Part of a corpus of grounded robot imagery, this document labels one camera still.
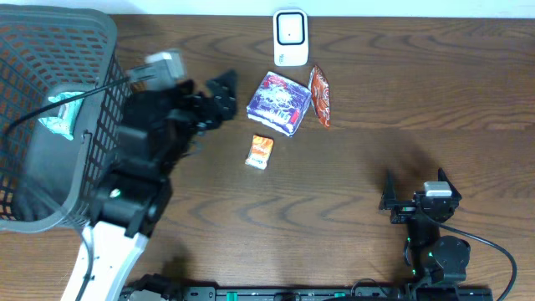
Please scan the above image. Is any mint green wipes packet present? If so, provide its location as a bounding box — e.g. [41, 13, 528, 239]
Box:
[38, 99, 84, 140]

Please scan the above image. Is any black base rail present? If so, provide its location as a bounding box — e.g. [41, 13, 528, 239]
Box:
[119, 285, 494, 301]

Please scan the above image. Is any grey plastic mesh basket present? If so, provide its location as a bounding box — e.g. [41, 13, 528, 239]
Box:
[1, 4, 130, 232]

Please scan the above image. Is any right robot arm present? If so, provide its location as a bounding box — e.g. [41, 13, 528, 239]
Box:
[379, 169, 471, 300]

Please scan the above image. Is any purple noodle packet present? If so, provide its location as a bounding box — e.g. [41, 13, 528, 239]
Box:
[247, 72, 311, 137]

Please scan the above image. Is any small orange snack packet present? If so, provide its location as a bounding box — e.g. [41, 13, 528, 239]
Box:
[245, 135, 274, 170]

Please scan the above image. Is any red orange snack sachet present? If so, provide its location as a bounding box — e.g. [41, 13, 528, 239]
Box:
[308, 65, 330, 129]

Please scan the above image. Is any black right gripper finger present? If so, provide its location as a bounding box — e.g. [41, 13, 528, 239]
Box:
[437, 168, 460, 196]
[381, 171, 396, 202]

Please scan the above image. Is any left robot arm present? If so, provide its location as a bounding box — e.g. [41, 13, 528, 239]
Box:
[62, 69, 237, 300]

